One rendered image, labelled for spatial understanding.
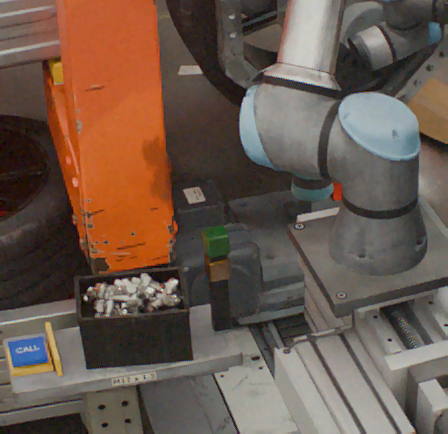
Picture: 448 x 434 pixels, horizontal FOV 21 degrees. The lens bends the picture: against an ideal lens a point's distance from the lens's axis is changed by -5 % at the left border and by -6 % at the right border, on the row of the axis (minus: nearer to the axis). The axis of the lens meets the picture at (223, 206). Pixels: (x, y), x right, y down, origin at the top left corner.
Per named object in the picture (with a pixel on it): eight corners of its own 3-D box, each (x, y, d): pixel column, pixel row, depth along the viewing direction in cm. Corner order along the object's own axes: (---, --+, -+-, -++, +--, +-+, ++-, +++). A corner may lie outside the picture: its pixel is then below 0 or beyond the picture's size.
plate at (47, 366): (47, 345, 229) (46, 341, 228) (53, 370, 222) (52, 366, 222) (7, 352, 227) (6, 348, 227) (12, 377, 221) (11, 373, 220)
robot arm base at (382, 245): (441, 262, 181) (445, 205, 176) (349, 284, 178) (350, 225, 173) (405, 211, 193) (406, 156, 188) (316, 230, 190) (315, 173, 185)
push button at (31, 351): (44, 344, 228) (42, 335, 227) (50, 366, 222) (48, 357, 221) (9, 350, 227) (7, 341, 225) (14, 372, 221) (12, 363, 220)
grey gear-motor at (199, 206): (220, 271, 313) (212, 145, 294) (268, 371, 278) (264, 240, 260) (148, 285, 309) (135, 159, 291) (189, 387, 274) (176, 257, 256)
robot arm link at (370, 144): (403, 218, 173) (404, 133, 166) (317, 198, 179) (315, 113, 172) (430, 178, 182) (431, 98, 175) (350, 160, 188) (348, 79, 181)
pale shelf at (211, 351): (219, 314, 241) (218, 301, 239) (243, 365, 227) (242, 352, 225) (4, 350, 232) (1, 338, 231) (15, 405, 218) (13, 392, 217)
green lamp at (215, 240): (224, 243, 225) (223, 224, 223) (230, 255, 222) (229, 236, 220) (202, 247, 224) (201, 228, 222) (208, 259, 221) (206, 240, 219)
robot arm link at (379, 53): (381, 29, 216) (368, 22, 224) (359, 39, 216) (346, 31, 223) (397, 66, 219) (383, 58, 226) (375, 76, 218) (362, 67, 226)
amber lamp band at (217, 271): (226, 267, 228) (225, 248, 225) (232, 279, 224) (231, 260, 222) (204, 271, 227) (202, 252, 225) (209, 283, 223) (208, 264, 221)
